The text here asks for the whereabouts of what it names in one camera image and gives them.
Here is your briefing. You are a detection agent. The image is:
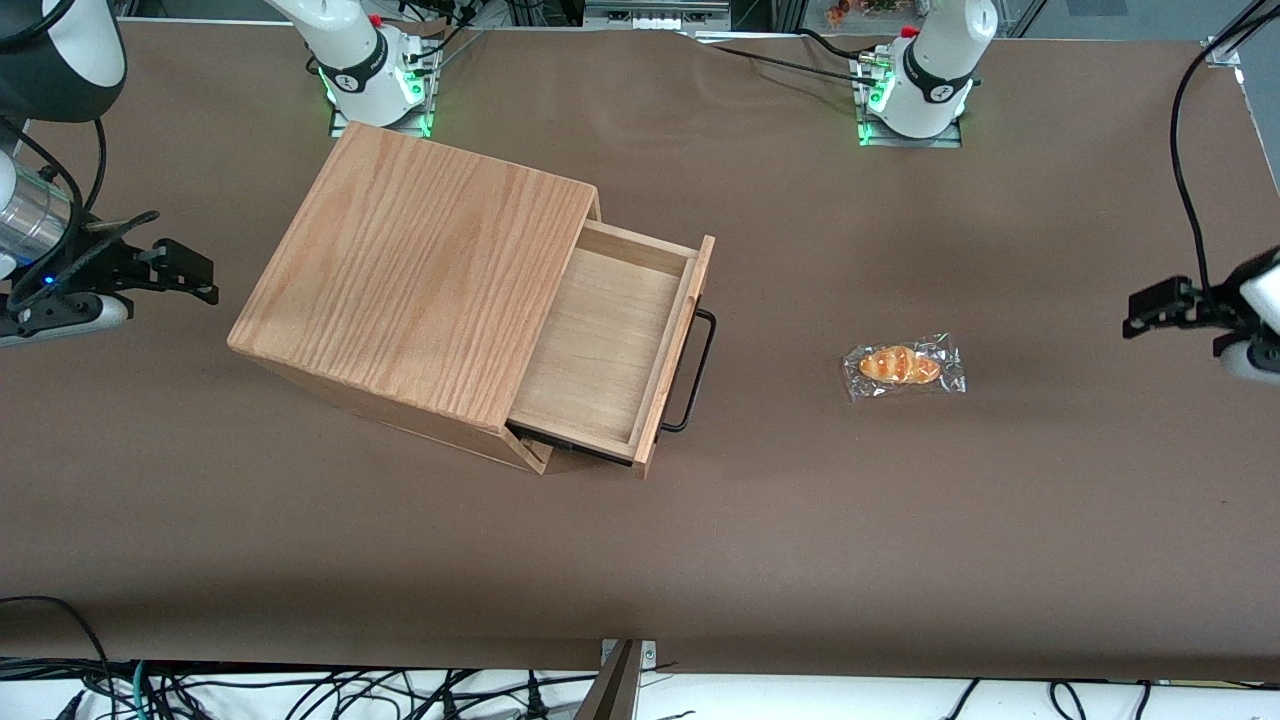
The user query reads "wooden drawer cabinet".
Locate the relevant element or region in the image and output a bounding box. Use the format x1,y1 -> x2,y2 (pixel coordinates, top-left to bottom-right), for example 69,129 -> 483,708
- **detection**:
227,120 -> 604,476

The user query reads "long black table cable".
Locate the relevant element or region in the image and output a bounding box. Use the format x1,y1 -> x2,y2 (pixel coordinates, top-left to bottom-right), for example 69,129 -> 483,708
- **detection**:
690,28 -> 873,77

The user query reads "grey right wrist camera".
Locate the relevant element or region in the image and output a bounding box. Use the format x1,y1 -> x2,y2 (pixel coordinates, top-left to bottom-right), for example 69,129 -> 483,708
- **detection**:
0,295 -> 133,349

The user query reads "wooden drawer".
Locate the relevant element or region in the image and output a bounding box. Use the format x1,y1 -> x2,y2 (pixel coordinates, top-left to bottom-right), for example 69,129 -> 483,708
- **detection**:
506,219 -> 718,482

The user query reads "looped black floor cable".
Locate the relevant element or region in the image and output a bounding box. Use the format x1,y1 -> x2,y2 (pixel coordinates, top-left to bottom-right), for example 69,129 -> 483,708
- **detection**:
0,596 -> 116,720

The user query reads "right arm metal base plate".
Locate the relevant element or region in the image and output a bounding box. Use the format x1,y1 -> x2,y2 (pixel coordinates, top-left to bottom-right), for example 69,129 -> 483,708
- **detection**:
328,38 -> 443,138

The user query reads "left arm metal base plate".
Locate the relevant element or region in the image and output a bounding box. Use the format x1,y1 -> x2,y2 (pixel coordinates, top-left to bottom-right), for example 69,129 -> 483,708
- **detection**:
853,52 -> 966,149

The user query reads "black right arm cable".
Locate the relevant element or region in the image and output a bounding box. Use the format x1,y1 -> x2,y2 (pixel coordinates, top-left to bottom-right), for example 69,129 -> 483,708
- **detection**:
0,116 -> 163,301

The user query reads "bread in clear wrapper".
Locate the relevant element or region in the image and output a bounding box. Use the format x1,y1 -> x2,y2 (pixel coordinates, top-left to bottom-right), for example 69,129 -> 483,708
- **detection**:
842,333 -> 968,403

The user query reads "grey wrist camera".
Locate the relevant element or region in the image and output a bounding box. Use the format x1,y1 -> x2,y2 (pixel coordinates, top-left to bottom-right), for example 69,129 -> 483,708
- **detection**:
1212,335 -> 1280,387
0,295 -> 133,349

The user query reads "dark slanted metal bar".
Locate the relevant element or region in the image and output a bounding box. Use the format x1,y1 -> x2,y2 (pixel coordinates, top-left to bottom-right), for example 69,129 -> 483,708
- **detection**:
573,640 -> 643,720

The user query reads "black metal drawer handle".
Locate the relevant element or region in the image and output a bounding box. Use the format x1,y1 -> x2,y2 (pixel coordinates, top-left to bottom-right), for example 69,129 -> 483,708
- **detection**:
660,307 -> 719,435

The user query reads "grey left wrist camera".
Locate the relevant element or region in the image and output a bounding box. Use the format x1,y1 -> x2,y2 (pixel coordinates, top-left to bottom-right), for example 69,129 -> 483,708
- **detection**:
1212,335 -> 1280,387

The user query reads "grey metal equipment box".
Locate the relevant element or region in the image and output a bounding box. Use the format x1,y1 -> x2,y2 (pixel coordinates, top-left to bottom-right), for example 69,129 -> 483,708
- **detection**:
583,0 -> 733,32

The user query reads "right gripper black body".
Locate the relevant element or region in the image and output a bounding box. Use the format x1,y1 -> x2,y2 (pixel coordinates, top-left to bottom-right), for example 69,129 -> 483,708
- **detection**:
8,238 -> 157,313

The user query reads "aluminium corner profile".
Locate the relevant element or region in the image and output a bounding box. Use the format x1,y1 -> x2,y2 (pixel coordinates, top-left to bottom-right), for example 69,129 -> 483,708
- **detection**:
1202,0 -> 1280,69

